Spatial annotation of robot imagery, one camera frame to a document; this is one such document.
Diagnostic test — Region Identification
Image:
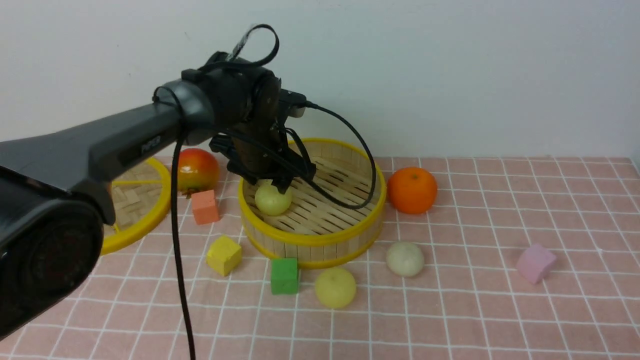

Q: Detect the green foam cube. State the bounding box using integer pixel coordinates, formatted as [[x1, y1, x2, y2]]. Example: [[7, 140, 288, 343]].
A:
[[270, 257, 299, 296]]

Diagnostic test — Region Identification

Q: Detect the orange tangerine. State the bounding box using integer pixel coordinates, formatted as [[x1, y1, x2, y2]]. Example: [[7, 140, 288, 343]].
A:
[[387, 167, 439, 215]]

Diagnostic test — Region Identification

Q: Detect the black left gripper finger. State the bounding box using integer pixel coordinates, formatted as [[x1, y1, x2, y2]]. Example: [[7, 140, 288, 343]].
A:
[[272, 176, 295, 194]]

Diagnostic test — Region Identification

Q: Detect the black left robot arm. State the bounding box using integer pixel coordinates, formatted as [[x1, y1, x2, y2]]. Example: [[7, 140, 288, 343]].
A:
[[0, 52, 316, 338]]

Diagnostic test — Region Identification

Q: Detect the pink foam block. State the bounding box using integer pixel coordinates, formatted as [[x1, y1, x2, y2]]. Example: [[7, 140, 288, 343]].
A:
[[516, 243, 557, 285]]

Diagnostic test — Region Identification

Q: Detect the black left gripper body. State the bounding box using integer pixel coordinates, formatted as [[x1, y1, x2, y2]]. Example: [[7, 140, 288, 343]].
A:
[[181, 51, 317, 185]]

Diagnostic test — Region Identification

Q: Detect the red yellow apple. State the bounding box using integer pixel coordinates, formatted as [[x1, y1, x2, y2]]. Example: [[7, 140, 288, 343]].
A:
[[177, 147, 220, 199]]

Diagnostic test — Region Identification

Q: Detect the yellow bamboo steamer lid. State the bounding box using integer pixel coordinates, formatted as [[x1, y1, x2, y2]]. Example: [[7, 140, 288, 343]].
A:
[[101, 158, 171, 255]]

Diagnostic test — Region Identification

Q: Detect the white bun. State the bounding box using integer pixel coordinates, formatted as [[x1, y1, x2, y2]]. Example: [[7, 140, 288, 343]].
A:
[[386, 242, 426, 277]]

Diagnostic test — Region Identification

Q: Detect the yellow foam cube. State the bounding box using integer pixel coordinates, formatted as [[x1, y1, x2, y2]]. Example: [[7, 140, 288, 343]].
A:
[[205, 235, 243, 277]]

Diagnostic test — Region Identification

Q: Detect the black cable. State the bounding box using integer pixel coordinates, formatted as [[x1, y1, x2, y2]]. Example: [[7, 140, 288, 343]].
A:
[[152, 24, 377, 360]]

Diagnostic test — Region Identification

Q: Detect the orange foam cube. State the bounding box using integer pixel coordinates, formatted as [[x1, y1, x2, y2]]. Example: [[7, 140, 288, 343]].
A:
[[190, 189, 221, 226]]

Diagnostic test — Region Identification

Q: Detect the pink checkered tablecloth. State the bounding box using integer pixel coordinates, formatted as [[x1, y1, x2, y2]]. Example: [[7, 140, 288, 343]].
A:
[[0, 156, 640, 360]]

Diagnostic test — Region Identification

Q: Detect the pale yellow front bun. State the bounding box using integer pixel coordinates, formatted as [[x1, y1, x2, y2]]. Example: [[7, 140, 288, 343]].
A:
[[314, 267, 357, 309]]

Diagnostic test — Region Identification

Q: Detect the yellow bamboo steamer tray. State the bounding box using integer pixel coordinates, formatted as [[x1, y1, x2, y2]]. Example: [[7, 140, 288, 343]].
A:
[[237, 137, 387, 269]]

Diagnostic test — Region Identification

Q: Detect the pale yellow bun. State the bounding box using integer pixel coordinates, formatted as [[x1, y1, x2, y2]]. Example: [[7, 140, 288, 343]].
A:
[[254, 180, 293, 217], [314, 267, 357, 309]]

